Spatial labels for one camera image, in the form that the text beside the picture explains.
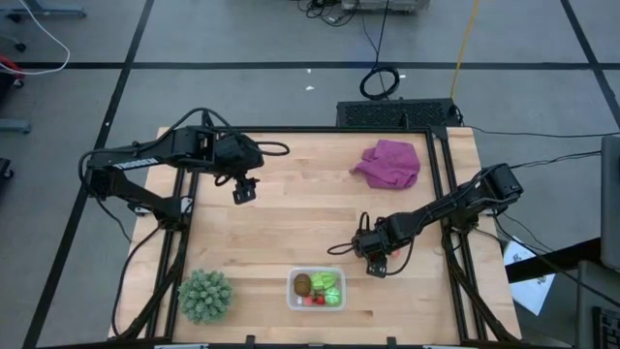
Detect black desk beam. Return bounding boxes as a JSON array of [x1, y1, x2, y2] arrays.
[[506, 236, 605, 285]]

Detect black aluminium table frame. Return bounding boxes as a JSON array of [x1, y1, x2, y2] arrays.
[[108, 109, 522, 349]]

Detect grey office chair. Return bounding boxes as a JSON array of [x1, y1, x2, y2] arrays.
[[0, 33, 28, 53]]

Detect white floor cable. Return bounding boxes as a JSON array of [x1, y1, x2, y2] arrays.
[[0, 0, 72, 77]]

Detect yellow floor cable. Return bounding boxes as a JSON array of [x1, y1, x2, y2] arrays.
[[449, 0, 481, 101]]

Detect red rolling stool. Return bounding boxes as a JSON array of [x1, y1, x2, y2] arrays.
[[0, 54, 26, 89]]

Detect tangled black cables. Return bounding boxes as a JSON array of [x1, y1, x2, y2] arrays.
[[294, 0, 351, 28]]

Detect grey monitor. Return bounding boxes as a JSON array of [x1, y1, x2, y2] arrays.
[[600, 135, 620, 272]]

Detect brown kiwi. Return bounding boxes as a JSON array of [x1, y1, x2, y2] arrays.
[[293, 272, 313, 298]]

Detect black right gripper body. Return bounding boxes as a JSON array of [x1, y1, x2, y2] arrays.
[[352, 217, 403, 258]]

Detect black vented computer case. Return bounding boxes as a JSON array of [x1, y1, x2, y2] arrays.
[[336, 98, 461, 130]]

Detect green ridged produce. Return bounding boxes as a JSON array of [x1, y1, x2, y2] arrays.
[[309, 270, 340, 292]]

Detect purple cloth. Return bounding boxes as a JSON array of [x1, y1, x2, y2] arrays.
[[349, 139, 421, 190]]

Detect green artificial plant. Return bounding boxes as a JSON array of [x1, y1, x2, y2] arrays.
[[177, 269, 234, 325]]

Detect white printed paper sheet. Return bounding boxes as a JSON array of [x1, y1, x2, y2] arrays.
[[503, 236, 557, 317]]

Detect clear plastic tupperware container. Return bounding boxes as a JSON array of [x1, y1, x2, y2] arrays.
[[286, 266, 348, 312]]

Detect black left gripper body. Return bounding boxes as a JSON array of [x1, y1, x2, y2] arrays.
[[215, 134, 265, 179]]

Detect coiled black cable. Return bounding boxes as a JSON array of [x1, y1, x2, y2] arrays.
[[358, 0, 402, 102]]

